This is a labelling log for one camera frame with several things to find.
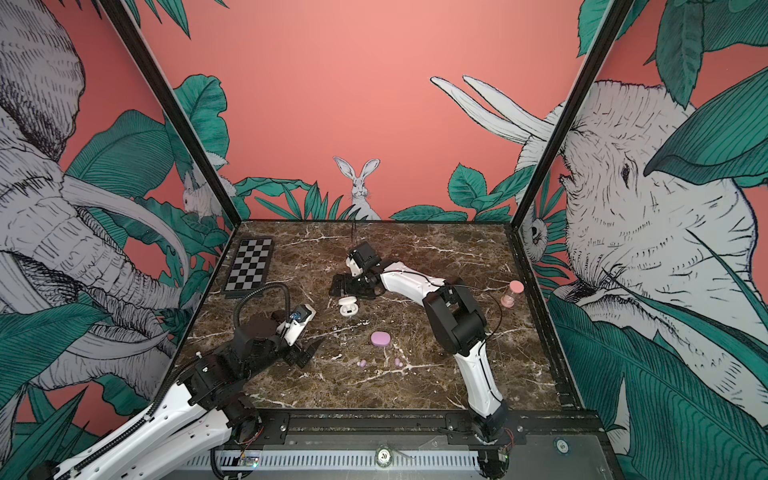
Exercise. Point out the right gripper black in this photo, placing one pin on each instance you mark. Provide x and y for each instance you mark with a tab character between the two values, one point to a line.
339	281

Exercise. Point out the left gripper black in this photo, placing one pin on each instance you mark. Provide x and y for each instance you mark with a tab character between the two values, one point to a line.
297	355

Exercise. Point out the white earbud charging case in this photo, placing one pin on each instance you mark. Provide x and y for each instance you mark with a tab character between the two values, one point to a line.
348	306

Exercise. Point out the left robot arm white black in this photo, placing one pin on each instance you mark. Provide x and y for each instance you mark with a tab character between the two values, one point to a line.
203	405

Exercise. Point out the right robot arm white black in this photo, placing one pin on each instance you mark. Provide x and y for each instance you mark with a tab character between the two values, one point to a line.
455	317

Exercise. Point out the pink earbud charging case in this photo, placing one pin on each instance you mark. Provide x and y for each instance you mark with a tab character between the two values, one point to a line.
380	339

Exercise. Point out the black white checkerboard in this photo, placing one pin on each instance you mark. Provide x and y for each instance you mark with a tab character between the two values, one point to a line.
250	266

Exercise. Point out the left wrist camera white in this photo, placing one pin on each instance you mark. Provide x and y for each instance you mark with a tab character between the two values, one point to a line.
291	329

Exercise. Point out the white perforated cable duct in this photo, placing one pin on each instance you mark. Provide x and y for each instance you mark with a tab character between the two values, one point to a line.
351	460

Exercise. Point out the black left frame post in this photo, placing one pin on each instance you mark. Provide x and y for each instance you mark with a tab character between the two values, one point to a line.
128	31

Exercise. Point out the black frame post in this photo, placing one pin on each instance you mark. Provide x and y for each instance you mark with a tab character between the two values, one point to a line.
608	31
128	31

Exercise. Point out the black right frame post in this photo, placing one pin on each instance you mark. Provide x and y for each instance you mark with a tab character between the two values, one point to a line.
608	31

